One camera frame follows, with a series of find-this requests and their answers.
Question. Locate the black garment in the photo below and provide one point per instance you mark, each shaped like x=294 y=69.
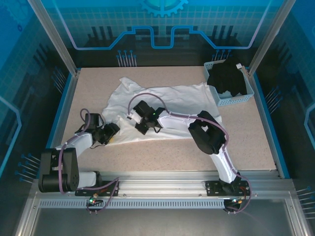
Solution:
x=226 y=78

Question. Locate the white garment tag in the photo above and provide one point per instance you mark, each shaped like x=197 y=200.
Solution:
x=238 y=66

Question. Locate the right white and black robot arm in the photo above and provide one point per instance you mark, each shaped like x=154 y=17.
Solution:
x=172 y=123

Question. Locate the aluminium table side rail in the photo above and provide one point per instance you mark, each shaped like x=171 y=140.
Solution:
x=63 y=118

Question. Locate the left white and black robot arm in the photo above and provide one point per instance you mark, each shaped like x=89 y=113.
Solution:
x=81 y=145

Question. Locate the white t-shirt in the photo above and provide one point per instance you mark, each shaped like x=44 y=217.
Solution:
x=187 y=98

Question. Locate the small circuit board with LEDs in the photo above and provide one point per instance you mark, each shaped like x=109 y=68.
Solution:
x=93 y=201
x=236 y=200

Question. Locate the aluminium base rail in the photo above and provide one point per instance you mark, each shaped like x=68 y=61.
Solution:
x=160 y=183

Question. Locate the light blue perforated basket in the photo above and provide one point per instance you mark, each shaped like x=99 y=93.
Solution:
x=233 y=100

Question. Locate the aluminium frame post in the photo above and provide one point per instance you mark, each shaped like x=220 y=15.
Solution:
x=55 y=37
x=270 y=37

